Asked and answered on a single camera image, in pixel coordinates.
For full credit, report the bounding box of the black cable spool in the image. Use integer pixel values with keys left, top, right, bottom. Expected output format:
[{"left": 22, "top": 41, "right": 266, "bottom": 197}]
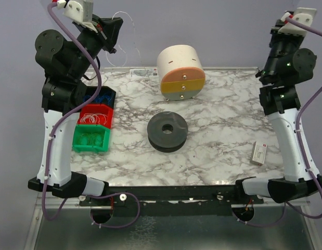
[{"left": 147, "top": 111, "right": 188, "bottom": 153}]

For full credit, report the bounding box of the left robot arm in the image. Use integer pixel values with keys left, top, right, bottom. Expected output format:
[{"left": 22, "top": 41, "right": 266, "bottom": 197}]
[{"left": 28, "top": 29, "right": 108, "bottom": 198}]

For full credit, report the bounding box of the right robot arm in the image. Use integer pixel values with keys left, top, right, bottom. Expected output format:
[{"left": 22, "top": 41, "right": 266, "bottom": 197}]
[{"left": 236, "top": 20, "right": 322, "bottom": 203}]

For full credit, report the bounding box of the white flat packet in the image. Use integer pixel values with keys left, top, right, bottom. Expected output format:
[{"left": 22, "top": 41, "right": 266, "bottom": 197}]
[{"left": 130, "top": 68, "right": 158, "bottom": 78}]

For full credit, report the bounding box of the white plastic stick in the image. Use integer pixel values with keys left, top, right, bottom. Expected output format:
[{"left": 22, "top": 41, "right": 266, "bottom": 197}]
[{"left": 139, "top": 81, "right": 158, "bottom": 93}]

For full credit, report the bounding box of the red storage bin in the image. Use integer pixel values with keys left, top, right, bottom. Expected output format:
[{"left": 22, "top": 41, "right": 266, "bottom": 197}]
[{"left": 77, "top": 104, "right": 114, "bottom": 129}]

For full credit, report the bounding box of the cream cylindrical drawer cabinet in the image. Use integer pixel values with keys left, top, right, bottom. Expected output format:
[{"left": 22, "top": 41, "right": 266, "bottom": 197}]
[{"left": 157, "top": 45, "right": 205, "bottom": 101}]

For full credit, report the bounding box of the green storage bin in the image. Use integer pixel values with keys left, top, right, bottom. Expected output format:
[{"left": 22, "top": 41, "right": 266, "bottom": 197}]
[{"left": 72, "top": 124, "right": 111, "bottom": 153}]

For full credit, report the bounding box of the small white cardboard box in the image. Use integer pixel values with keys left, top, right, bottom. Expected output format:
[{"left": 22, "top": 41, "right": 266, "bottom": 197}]
[{"left": 250, "top": 141, "right": 267, "bottom": 166}]

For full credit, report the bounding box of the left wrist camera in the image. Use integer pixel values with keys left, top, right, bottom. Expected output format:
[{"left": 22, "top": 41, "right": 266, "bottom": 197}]
[{"left": 56, "top": 0, "right": 94, "bottom": 23}]

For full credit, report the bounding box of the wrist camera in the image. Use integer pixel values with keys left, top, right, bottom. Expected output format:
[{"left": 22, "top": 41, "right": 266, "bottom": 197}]
[
  {"left": 56, "top": 0, "right": 94, "bottom": 23},
  {"left": 277, "top": 7, "right": 317, "bottom": 37}
]

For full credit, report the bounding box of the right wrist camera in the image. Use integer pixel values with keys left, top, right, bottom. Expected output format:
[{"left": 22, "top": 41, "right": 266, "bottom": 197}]
[{"left": 277, "top": 7, "right": 317, "bottom": 37}]

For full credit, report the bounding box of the blue cable coil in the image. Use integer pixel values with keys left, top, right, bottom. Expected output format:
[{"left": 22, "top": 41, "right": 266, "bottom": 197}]
[{"left": 84, "top": 90, "right": 115, "bottom": 104}]

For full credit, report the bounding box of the white cable coil in bin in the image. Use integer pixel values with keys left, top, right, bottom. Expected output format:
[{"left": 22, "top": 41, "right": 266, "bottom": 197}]
[{"left": 80, "top": 112, "right": 109, "bottom": 124}]

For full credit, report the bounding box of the green cable coil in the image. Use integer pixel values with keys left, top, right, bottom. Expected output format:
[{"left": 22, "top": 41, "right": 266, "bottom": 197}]
[{"left": 79, "top": 132, "right": 104, "bottom": 146}]

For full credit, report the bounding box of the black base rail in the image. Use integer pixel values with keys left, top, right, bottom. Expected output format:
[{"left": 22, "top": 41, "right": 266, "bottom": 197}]
[{"left": 80, "top": 184, "right": 263, "bottom": 217}]

